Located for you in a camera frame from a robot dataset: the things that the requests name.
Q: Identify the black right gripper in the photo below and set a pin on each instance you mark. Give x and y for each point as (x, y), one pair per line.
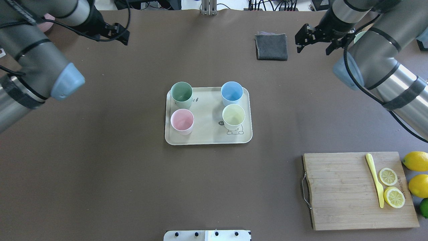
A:
(335, 24)

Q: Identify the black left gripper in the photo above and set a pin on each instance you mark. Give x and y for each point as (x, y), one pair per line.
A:
(96, 19)

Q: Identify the mint green cup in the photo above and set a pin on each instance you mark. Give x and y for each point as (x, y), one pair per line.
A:
(182, 92)

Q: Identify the light blue cup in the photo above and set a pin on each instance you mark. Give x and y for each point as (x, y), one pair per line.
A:
(231, 93)

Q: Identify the pink cup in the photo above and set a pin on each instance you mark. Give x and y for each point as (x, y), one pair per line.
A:
(182, 120)

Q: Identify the cream white cup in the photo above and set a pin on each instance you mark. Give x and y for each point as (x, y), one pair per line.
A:
(233, 116)

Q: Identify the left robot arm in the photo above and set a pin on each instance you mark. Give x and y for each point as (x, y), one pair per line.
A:
(45, 71)

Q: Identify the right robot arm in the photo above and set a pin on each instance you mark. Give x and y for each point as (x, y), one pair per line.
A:
(372, 33)

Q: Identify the black framed tray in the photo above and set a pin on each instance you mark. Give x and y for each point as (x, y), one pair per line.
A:
(423, 45)

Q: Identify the mint green bowl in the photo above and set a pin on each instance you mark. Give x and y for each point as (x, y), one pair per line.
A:
(358, 36)

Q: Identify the grey folded cloth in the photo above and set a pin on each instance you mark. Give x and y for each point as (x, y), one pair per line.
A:
(271, 46)

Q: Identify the pink bowl with ice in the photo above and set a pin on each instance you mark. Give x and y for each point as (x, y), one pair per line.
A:
(45, 26)

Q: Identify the lemon half slice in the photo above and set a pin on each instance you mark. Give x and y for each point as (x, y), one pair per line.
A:
(394, 197)
(388, 177)

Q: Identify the wooden cutting board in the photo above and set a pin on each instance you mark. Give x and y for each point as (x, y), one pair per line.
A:
(342, 194)

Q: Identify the yellow plastic knife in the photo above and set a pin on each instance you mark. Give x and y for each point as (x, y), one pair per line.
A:
(378, 185)

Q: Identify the green lime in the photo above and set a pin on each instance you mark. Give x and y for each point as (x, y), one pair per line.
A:
(423, 208)

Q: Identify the aluminium frame post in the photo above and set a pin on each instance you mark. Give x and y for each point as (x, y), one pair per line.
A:
(208, 7)

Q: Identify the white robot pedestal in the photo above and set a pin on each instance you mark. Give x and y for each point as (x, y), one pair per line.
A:
(208, 235)

